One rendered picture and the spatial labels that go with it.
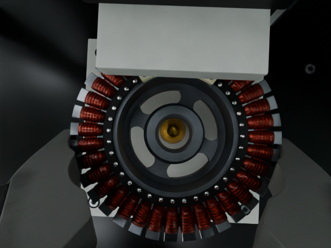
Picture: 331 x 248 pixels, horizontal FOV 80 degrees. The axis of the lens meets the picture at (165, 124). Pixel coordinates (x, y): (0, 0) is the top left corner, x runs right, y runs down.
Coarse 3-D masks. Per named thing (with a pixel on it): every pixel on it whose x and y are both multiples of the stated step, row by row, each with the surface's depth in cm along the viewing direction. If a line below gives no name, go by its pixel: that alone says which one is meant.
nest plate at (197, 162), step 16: (96, 48) 17; (256, 80) 17; (160, 96) 17; (176, 96) 17; (144, 112) 17; (208, 112) 17; (208, 128) 17; (144, 144) 17; (176, 144) 17; (144, 160) 17; (192, 160) 17; (176, 176) 17; (96, 208) 17; (256, 208) 16
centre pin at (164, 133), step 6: (168, 120) 15; (174, 120) 14; (180, 120) 15; (162, 126) 15; (168, 126) 14; (174, 126) 14; (180, 126) 14; (162, 132) 14; (168, 132) 14; (174, 132) 14; (180, 132) 14; (168, 138) 14; (174, 138) 14; (180, 138) 14
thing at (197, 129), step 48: (96, 96) 10; (144, 96) 12; (192, 96) 12; (240, 96) 10; (96, 144) 10; (192, 144) 11; (240, 144) 10; (96, 192) 10; (144, 192) 10; (192, 192) 10; (240, 192) 10; (192, 240) 10
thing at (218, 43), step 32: (96, 0) 7; (128, 0) 7; (160, 0) 7; (192, 0) 6; (224, 0) 6; (256, 0) 6; (288, 0) 6; (128, 32) 7; (160, 32) 7; (192, 32) 7; (224, 32) 7; (256, 32) 7; (96, 64) 7; (128, 64) 7; (160, 64) 7; (192, 64) 7; (224, 64) 7; (256, 64) 7
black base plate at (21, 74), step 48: (0, 0) 18; (48, 0) 18; (0, 48) 18; (48, 48) 18; (288, 48) 18; (0, 96) 18; (48, 96) 18; (288, 96) 18; (0, 144) 18; (144, 240) 18; (240, 240) 18
